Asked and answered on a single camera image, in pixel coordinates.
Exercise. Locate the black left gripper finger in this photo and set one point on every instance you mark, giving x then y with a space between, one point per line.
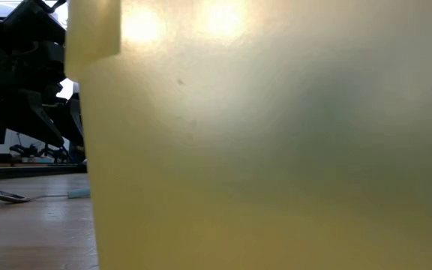
69 123
32 120

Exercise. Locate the yellow plastic bin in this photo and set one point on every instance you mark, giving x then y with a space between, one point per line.
257 150

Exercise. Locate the person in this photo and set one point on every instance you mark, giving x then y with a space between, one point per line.
76 154

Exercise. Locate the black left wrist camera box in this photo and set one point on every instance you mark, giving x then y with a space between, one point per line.
32 22

